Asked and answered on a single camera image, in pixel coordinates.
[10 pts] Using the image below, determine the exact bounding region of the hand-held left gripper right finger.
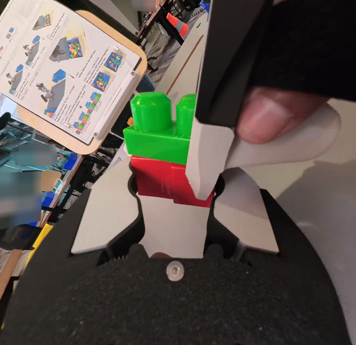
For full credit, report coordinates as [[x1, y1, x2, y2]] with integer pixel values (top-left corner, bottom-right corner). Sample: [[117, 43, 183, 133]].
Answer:
[[209, 167, 280, 255]]

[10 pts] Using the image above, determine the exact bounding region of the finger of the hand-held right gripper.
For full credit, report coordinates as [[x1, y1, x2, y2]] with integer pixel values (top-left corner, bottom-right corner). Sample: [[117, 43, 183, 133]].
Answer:
[[185, 0, 276, 200]]

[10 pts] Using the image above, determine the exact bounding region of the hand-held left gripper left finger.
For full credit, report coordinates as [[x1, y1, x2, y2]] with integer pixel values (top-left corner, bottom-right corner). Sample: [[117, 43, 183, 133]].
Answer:
[[71, 156, 146, 255]]

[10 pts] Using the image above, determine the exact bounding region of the green double toy block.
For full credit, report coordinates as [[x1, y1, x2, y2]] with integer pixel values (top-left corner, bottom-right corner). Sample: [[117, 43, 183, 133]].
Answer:
[[123, 92, 198, 165]]

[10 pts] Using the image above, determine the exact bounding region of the person's right hand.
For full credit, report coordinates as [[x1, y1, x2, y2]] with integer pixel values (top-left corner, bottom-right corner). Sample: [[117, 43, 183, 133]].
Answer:
[[237, 87, 330, 145]]

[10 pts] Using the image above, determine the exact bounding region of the wooden clipboard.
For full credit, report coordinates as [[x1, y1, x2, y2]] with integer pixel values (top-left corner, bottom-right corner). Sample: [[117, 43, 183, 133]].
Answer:
[[0, 0, 148, 155]]

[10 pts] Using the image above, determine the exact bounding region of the orange traffic cone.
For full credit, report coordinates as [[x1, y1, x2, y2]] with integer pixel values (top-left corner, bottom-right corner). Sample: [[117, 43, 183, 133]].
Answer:
[[166, 13, 189, 39]]

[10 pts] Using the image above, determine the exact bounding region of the printed instruction sheet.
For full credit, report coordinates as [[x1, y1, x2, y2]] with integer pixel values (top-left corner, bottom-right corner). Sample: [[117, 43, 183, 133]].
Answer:
[[0, 0, 141, 145]]

